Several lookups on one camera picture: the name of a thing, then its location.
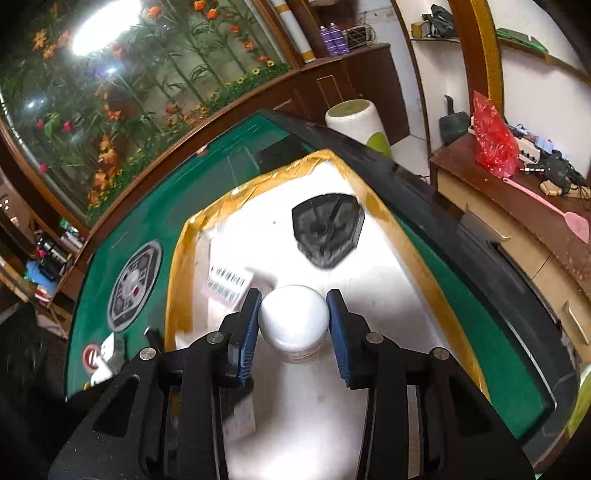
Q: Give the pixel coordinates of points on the two purple spray cans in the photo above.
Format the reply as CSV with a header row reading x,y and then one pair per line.
x,y
326,41

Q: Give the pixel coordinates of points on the red plastic bag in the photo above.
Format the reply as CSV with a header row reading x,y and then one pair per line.
x,y
494,138

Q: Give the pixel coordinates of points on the white rolled poster yellow bands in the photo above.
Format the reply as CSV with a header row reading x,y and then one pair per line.
x,y
295,32

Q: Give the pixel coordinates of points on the black dustpan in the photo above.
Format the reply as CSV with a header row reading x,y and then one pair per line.
x,y
455,127

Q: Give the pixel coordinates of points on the pink barcode label packet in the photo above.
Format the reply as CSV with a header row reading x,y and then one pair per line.
x,y
226,281

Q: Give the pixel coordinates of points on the wooden cabinet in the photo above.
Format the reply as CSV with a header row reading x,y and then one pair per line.
x,y
508,230

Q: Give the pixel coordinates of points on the mahjong table centre control panel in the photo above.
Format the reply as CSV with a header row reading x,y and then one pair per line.
x,y
134,286

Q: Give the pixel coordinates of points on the flower mural panel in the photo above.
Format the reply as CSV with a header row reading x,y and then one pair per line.
x,y
138,92

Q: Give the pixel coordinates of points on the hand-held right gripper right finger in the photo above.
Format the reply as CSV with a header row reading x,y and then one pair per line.
x,y
339,341

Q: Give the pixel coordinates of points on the small cardboard box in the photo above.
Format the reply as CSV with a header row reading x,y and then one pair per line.
x,y
421,30

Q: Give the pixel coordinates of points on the white foam box yellow tape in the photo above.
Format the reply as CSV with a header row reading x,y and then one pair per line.
x,y
369,300

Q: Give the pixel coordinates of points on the cluttered side shelf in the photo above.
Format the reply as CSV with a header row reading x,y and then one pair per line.
x,y
46,258

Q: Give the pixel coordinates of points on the green flat tool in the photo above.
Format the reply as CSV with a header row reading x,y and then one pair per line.
x,y
519,39

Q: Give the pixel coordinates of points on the pink spatula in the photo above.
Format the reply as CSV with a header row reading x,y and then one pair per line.
x,y
577,224

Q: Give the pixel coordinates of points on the black bag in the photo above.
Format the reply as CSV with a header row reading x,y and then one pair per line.
x,y
438,18

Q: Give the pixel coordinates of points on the white jar with red label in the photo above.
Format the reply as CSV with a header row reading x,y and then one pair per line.
x,y
293,314

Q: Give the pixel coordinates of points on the green mahjong table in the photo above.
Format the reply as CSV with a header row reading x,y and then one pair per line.
x,y
461,221

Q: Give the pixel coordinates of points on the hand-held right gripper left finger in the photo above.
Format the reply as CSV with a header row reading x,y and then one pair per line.
x,y
249,332

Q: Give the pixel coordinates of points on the purple bottles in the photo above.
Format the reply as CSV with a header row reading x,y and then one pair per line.
x,y
339,39

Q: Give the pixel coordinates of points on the white plastic bottle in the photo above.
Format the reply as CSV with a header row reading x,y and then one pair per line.
x,y
111,353

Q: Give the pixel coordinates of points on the white power strip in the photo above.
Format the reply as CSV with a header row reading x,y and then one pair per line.
x,y
531,150

